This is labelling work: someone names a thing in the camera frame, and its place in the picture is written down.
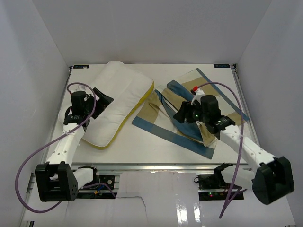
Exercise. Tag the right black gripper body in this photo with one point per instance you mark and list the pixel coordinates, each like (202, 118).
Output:
(195, 113)

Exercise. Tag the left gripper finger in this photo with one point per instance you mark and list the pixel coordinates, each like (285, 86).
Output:
(99, 108)
(103, 100)

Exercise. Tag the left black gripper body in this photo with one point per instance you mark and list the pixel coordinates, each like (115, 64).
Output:
(89, 109)

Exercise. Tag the checkered blue beige pillowcase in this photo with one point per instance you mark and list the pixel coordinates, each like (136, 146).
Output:
(156, 115)

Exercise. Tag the white pillow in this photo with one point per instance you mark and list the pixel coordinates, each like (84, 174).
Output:
(128, 88)

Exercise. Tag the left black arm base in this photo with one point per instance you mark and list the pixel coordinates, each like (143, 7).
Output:
(101, 182)

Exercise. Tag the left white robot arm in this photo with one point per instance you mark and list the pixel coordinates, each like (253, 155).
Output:
(56, 181)

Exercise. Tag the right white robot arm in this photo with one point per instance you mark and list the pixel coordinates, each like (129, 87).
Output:
(270, 177)

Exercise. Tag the left blue corner label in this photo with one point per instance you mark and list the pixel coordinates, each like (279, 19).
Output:
(80, 66)

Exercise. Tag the blue corner label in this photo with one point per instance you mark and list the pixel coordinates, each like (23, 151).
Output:
(80, 66)
(221, 65)

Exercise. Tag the right blue corner label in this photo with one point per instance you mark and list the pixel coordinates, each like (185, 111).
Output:
(221, 65)

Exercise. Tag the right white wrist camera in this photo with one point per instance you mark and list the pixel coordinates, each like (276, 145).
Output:
(198, 93)

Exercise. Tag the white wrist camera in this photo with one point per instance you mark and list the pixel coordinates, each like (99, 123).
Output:
(77, 88)
(198, 93)

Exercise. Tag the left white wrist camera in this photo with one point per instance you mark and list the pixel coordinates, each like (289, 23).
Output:
(77, 88)

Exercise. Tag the aluminium frame rail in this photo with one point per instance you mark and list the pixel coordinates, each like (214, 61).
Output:
(244, 104)

